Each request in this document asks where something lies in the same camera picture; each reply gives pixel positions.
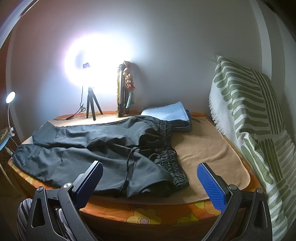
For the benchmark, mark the black mini tripod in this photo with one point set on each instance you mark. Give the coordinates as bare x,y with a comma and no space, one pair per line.
91,100

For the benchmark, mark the white clip desk lamp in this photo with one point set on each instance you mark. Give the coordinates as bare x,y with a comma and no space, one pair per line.
10,97

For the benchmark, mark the orange floral bed sheet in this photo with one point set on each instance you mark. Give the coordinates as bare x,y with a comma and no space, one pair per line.
165,215

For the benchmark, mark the dark grey pants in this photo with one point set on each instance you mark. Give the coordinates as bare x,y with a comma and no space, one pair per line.
136,154

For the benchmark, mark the bright ring light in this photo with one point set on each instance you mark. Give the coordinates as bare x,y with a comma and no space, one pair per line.
92,59

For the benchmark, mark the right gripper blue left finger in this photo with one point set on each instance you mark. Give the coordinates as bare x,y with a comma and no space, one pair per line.
85,184

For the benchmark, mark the striped grey cloth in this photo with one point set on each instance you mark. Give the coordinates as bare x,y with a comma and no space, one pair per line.
23,216

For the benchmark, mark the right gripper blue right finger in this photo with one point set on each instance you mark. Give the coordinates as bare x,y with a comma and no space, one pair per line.
214,185

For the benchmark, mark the tan blanket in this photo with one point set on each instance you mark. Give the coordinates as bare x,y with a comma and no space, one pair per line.
203,144

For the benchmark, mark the green white striped throw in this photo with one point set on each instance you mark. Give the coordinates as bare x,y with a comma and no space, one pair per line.
245,108

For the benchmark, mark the folded light blue cloth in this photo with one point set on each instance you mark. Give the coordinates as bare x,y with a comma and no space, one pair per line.
178,117

